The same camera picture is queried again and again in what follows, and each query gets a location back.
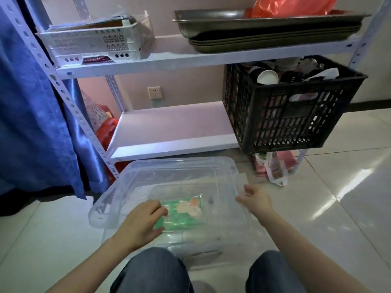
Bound dark flat metal tray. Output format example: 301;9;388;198
188;26;362;44
192;33;359;54
189;30;361;48

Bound white wall socket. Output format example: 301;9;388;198
147;86;164;101

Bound blue curtain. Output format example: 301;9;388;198
0;0;110;200

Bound white paper sheet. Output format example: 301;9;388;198
305;68;340;81

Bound red plastic bag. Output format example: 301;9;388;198
96;117;132;181

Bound white paper cup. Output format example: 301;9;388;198
256;69;279;85

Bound person's right forearm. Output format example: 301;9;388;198
258;210;372;293

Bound clear plastic box lid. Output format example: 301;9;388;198
89;157;254;230

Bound clear plastic storage box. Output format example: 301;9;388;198
102;177;275;269

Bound white metal shelf rack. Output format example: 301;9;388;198
0;0;391;180

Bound person's right leg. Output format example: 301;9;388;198
245;250;306;293

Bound cat print plastic bag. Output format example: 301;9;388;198
81;91;115;129

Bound orange plastic bag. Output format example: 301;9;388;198
244;0;339;19

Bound person's left hand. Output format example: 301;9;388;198
114;200;169;252

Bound shiny metal utensil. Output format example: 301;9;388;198
300;57;325;71

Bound deep steel tray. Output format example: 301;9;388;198
172;8;371;39

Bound black plastic crate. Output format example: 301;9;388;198
222;55;368;154

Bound person's leg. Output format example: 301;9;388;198
245;250;306;293
109;247;195;293

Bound green tissue packet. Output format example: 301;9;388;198
153;195;206;232

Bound person's left leg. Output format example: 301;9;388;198
109;247;195;293

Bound flat cardboard pieces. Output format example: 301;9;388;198
48;14;138;31

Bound pink and white bag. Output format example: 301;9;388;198
253;149;308;187

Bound person's left forearm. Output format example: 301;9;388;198
45;236;135;293

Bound person's right hand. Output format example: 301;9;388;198
235;184;275;225

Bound white perforated plastic basket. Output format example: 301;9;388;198
36;10;156;68

